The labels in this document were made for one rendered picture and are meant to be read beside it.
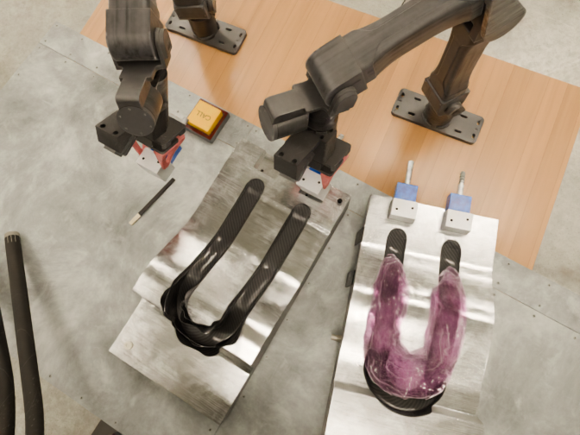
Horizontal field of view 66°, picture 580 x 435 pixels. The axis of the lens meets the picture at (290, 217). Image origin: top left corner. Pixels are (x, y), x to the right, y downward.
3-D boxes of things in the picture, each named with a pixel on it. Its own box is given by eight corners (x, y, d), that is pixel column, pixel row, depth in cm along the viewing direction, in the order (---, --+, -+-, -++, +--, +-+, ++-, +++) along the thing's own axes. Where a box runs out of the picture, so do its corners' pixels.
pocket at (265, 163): (266, 156, 96) (264, 149, 93) (287, 167, 95) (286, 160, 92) (255, 173, 95) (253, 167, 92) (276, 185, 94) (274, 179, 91)
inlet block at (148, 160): (180, 118, 93) (172, 106, 88) (200, 129, 92) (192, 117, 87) (145, 171, 91) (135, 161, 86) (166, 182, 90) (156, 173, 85)
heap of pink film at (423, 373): (377, 250, 89) (382, 242, 82) (467, 270, 87) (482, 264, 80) (351, 384, 83) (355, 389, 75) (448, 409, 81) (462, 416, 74)
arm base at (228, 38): (230, 34, 101) (242, 10, 103) (154, 7, 105) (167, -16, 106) (236, 56, 109) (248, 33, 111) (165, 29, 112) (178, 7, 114)
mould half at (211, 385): (248, 154, 102) (237, 127, 89) (348, 208, 98) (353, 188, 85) (121, 349, 93) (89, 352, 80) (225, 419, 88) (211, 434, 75)
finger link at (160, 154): (163, 183, 84) (162, 147, 77) (133, 166, 85) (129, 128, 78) (185, 162, 88) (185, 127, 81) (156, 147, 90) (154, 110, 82)
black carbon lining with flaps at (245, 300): (252, 177, 93) (245, 160, 84) (318, 214, 91) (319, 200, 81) (158, 324, 87) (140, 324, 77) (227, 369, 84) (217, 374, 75)
